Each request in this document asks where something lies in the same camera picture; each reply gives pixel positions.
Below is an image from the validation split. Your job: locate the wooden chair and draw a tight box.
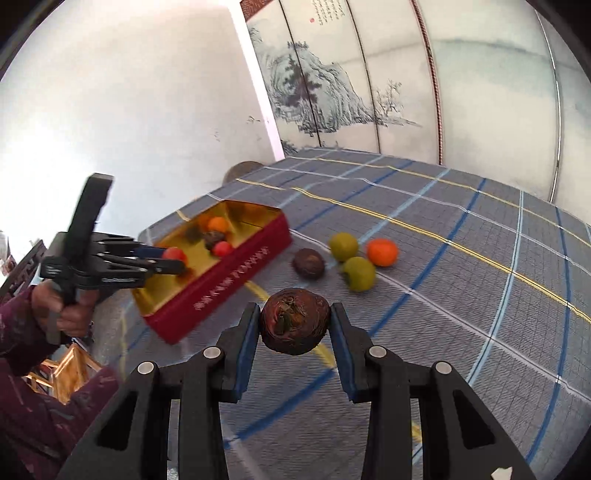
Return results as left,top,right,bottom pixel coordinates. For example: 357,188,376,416
23,343,102,404

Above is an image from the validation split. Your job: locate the green round fruit far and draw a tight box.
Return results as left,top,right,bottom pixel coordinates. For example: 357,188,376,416
329,232,359,263

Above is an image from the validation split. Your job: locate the purple sleeved left forearm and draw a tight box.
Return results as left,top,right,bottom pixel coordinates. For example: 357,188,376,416
0,285,122,480

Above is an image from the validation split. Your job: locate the red tomato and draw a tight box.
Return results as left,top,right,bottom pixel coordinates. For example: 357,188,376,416
211,241,235,258
161,247,187,264

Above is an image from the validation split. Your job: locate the painted folding screen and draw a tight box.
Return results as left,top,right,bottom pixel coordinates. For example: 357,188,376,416
242,0,590,220

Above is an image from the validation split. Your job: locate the red gold toffee tin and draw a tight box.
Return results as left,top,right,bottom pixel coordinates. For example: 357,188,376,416
132,200,291,344

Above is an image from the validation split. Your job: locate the left hand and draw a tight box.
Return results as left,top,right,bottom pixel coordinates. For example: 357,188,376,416
31,280,99,337

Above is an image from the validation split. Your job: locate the dark brown mangosteen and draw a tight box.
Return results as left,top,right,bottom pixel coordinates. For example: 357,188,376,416
291,248,325,280
259,288,331,356

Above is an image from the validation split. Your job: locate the green round fruit near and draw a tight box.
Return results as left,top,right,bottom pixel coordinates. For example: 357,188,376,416
341,256,377,292

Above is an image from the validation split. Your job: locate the plaid grey tablecloth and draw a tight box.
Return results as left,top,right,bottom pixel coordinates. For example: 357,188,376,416
92,149,590,479

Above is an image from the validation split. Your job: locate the orange mandarin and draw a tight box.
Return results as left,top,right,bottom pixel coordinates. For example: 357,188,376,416
206,216,231,234
367,238,399,267

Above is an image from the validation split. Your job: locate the green round fruit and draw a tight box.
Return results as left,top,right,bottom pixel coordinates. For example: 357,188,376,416
341,256,377,292
329,232,359,263

